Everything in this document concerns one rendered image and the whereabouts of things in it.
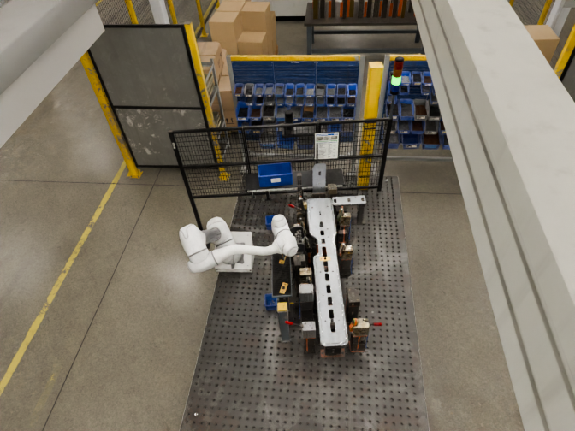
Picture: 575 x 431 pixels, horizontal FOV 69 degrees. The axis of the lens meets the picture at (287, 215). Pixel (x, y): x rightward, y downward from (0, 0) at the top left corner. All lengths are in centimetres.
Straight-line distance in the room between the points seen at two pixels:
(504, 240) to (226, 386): 287
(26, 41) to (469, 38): 70
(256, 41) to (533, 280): 669
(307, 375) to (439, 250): 227
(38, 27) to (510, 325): 85
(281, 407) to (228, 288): 105
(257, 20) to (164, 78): 277
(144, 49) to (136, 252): 216
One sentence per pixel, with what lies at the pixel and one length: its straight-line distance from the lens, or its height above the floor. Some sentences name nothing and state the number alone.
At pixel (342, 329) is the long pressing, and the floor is 100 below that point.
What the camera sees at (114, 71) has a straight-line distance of 502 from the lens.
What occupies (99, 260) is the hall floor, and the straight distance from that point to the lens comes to 507.
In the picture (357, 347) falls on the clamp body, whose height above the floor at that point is 77.
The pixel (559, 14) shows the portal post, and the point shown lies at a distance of 694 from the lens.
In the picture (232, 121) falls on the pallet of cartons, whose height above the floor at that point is 26.
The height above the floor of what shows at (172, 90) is 128.
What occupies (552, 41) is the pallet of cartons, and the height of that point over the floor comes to 133.
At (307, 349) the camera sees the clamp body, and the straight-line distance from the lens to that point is 313.
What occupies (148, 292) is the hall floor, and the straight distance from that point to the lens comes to 458.
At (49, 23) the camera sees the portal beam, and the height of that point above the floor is 331.
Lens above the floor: 361
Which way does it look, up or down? 47 degrees down
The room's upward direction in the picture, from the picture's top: 4 degrees counter-clockwise
